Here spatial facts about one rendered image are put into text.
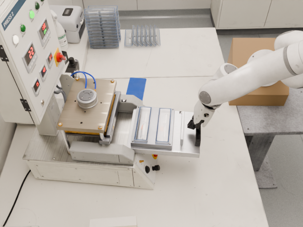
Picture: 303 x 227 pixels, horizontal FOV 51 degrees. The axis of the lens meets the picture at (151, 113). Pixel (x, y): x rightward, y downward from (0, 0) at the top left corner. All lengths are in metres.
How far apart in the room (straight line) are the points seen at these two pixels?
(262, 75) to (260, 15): 2.53
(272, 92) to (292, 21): 2.00
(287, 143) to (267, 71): 1.73
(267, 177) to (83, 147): 1.52
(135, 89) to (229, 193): 0.78
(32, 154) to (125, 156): 0.40
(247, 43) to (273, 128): 0.45
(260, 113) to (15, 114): 1.20
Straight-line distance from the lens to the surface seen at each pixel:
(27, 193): 1.53
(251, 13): 3.49
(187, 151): 1.28
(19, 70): 1.04
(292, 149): 2.67
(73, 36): 2.09
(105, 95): 1.29
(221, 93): 1.02
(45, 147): 1.41
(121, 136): 1.38
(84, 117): 1.23
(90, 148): 1.27
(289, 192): 2.45
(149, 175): 1.40
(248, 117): 1.74
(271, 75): 1.01
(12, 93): 1.11
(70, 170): 1.41
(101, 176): 1.40
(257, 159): 2.31
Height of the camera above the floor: 2.02
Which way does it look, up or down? 49 degrees down
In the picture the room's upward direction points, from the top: 1 degrees counter-clockwise
